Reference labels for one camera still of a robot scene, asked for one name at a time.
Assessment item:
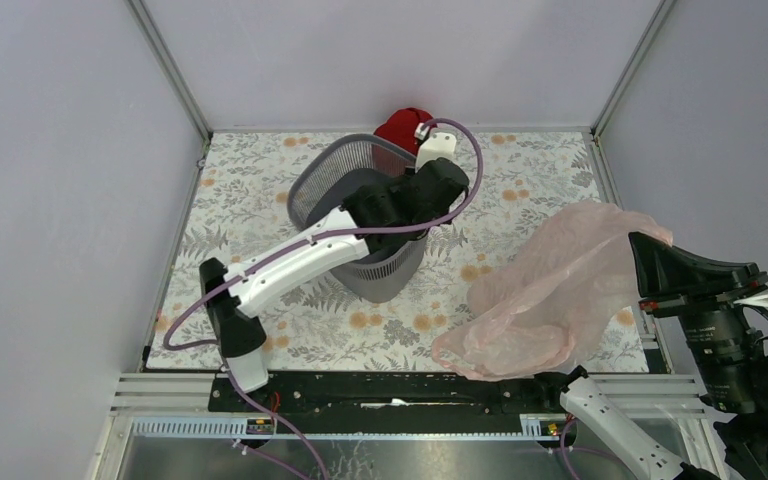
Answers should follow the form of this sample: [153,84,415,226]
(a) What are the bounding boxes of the pink plastic trash bag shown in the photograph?
[431,201,673,382]

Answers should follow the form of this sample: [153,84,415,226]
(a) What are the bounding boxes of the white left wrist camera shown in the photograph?
[414,124,457,171]

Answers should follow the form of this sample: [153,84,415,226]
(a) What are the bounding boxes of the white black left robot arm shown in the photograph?
[199,158,472,411]

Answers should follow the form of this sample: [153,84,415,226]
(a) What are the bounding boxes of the floral patterned table mat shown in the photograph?
[145,132,598,371]

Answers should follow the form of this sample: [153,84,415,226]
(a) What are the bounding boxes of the grey mesh trash bin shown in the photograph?
[287,134,427,303]

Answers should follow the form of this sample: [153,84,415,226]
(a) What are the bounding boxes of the aluminium frame rail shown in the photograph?
[108,374,710,440]

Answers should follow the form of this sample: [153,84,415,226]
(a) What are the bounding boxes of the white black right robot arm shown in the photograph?
[533,232,768,479]

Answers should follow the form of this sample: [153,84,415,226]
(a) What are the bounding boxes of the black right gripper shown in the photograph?
[624,222,764,406]

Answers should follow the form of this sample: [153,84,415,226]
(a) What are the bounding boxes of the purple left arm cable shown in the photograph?
[162,117,485,480]

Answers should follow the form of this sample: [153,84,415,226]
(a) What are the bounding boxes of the red cloth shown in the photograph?
[374,107,433,155]

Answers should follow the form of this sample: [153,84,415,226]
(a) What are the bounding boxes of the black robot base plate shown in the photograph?
[208,370,571,417]

